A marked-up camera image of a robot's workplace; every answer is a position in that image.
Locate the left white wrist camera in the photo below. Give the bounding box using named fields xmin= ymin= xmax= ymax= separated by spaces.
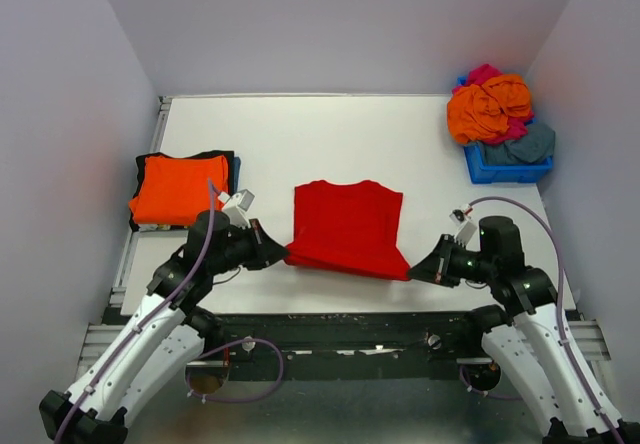
xmin=218 ymin=189 xmax=255 ymax=228

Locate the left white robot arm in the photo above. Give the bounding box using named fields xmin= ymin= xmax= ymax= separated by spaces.
xmin=39 ymin=211 xmax=288 ymax=443

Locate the aluminium frame rail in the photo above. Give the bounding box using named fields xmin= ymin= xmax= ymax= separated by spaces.
xmin=77 ymin=96 xmax=172 ymax=376

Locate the crumpled magenta t-shirt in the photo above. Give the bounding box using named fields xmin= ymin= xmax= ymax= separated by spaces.
xmin=457 ymin=63 xmax=529 ymax=146

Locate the blue plastic bin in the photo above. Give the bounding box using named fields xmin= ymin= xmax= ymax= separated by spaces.
xmin=446 ymin=67 xmax=553 ymax=184

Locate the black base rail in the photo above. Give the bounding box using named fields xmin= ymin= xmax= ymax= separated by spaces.
xmin=188 ymin=312 xmax=501 ymax=390

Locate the crumpled orange t-shirt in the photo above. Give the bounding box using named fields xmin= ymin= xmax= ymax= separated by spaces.
xmin=446 ymin=73 xmax=534 ymax=145

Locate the red t-shirt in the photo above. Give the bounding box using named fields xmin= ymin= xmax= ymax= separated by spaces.
xmin=285 ymin=180 xmax=409 ymax=281

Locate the crumpled grey-blue t-shirt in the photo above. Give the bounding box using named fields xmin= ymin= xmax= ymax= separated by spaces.
xmin=478 ymin=122 xmax=556 ymax=166

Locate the folded blue t-shirt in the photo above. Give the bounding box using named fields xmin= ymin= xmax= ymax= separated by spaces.
xmin=229 ymin=156 xmax=241 ymax=194

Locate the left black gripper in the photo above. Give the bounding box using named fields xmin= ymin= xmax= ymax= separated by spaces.
xmin=210 ymin=217 xmax=290 ymax=275

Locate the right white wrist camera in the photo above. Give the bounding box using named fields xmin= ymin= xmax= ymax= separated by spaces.
xmin=450 ymin=204 xmax=478 ymax=247

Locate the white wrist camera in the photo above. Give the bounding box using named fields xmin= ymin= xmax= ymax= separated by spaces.
xmin=218 ymin=189 xmax=255 ymax=228
xmin=450 ymin=204 xmax=478 ymax=247

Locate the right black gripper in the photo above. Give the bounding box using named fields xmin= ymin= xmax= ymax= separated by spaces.
xmin=406 ymin=232 xmax=497 ymax=287

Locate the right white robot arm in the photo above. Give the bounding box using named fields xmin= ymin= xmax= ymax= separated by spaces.
xmin=408 ymin=209 xmax=639 ymax=443

